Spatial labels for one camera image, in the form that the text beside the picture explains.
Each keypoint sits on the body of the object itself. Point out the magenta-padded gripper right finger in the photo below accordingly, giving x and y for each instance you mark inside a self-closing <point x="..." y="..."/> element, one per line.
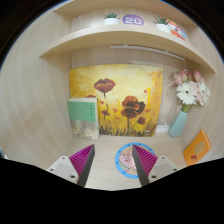
<point x="163" y="166"/>

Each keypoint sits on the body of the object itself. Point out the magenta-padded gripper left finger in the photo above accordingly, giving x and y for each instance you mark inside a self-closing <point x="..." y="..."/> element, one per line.
<point x="63" y="166"/>

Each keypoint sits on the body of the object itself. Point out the pink computer mouse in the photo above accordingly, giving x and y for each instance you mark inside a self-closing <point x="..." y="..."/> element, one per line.
<point x="127" y="161"/>

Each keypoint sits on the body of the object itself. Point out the round blue-rimmed cartoon mouse pad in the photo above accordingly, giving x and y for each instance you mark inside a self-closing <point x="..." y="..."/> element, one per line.
<point x="124" y="148"/>

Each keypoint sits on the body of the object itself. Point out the white power strip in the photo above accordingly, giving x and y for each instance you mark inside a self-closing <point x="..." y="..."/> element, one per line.
<point x="162" y="128"/>

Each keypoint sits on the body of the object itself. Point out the pale teal faceted vase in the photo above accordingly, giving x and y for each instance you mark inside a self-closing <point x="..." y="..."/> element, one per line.
<point x="177" y="125"/>

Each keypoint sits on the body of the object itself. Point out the green-covered book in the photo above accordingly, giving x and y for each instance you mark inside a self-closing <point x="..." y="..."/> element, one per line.
<point x="81" y="113"/>

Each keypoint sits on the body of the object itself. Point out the white and pink flower bouquet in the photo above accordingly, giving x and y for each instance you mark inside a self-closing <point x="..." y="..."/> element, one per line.
<point x="188" y="91"/>

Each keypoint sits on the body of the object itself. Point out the yellow poppy painting canvas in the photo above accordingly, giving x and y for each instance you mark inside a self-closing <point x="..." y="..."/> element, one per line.
<point x="126" y="86"/>

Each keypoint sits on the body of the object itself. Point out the white light bar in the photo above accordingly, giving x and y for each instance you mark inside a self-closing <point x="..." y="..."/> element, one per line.
<point x="146" y="50"/>

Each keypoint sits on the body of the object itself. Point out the wooden shelf unit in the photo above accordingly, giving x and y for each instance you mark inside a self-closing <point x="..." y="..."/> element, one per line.
<point x="126" y="35"/>

